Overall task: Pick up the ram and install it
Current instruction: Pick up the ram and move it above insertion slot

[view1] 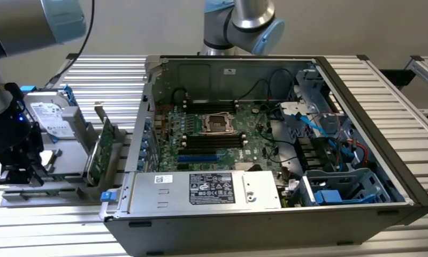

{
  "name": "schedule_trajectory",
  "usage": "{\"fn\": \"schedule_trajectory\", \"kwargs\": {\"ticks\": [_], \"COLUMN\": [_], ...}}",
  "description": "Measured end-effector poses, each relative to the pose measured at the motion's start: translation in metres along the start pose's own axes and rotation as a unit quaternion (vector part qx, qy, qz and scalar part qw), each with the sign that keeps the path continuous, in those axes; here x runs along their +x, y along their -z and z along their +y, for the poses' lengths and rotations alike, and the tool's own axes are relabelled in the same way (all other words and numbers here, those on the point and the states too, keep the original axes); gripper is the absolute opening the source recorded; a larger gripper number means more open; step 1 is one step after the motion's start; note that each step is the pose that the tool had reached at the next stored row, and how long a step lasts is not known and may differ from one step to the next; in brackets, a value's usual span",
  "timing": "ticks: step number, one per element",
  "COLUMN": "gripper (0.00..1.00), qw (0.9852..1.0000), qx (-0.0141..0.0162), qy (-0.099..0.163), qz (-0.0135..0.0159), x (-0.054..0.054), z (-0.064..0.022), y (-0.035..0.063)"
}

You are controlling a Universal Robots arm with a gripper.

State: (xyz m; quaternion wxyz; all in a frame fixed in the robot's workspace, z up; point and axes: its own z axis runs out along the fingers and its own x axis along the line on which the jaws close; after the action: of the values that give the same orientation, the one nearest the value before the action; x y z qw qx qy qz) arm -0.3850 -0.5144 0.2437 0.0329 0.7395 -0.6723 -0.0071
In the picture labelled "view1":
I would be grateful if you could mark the grey disk bay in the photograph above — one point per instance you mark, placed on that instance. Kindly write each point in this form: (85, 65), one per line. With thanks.
(345, 184)

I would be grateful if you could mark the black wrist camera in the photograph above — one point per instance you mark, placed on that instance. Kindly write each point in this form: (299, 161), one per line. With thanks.
(16, 101)

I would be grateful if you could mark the blue expansion slot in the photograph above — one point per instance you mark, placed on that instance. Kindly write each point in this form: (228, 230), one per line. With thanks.
(196, 158)

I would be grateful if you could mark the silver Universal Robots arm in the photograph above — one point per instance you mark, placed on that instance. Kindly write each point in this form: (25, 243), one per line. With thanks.
(24, 26)

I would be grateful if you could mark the metal drive cage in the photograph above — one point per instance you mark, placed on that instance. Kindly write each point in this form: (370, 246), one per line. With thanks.
(308, 93)

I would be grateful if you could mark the green motherboard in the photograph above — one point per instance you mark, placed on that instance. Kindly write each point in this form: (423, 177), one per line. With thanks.
(249, 139)

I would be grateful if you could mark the black RAM slot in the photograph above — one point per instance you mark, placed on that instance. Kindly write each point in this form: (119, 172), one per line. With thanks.
(211, 143)
(211, 140)
(211, 146)
(209, 102)
(209, 110)
(209, 105)
(211, 136)

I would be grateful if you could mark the blue power supply latch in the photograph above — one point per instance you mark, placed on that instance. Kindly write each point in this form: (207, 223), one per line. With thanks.
(107, 195)

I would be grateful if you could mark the silver power supply unit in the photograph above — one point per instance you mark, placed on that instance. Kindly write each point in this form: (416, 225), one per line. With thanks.
(207, 190)

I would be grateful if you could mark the metal slat side table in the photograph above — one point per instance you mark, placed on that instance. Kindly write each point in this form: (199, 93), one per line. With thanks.
(426, 72)

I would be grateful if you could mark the metal CPU socket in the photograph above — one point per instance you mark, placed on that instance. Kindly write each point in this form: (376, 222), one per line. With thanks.
(216, 123)

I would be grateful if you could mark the silver chipset heatsink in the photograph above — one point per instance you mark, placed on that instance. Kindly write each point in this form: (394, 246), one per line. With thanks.
(248, 167)

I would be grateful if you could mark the grey parts rack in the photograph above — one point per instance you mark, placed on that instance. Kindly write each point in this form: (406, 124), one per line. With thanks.
(69, 150)

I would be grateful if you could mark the short black expansion slot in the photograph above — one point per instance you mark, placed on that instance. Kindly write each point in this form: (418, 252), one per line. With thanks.
(183, 167)

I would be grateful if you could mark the blue disk connector block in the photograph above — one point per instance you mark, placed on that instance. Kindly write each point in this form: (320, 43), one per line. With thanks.
(327, 198)

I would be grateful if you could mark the green graphics card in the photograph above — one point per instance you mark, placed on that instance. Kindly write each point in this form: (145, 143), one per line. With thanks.
(101, 150)

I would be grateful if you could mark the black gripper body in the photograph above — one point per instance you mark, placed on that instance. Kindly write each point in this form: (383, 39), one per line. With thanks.
(11, 139)

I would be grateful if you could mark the silver CPU chip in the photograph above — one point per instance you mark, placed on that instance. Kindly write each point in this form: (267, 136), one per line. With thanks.
(47, 160)

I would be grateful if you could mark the black open PC case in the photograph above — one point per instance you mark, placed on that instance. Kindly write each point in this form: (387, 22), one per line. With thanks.
(256, 230)

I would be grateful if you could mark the long black expansion slot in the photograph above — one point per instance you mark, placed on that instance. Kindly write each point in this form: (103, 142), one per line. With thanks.
(196, 152)

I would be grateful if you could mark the silver hard disk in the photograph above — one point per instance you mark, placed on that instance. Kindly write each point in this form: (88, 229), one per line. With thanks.
(51, 117)

